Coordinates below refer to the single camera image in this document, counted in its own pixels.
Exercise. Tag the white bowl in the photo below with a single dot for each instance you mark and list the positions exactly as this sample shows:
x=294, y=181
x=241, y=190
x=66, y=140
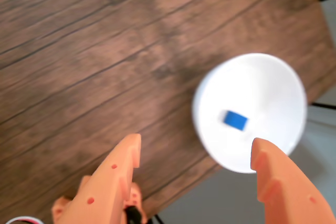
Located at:
x=262, y=90

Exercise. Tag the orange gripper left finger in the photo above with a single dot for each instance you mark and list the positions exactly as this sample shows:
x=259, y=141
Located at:
x=105, y=182

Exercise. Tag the blue cube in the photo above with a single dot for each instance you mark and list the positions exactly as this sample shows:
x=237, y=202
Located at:
x=235, y=120

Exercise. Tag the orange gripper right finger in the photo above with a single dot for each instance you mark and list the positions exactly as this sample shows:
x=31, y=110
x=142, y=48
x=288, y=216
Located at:
x=283, y=182

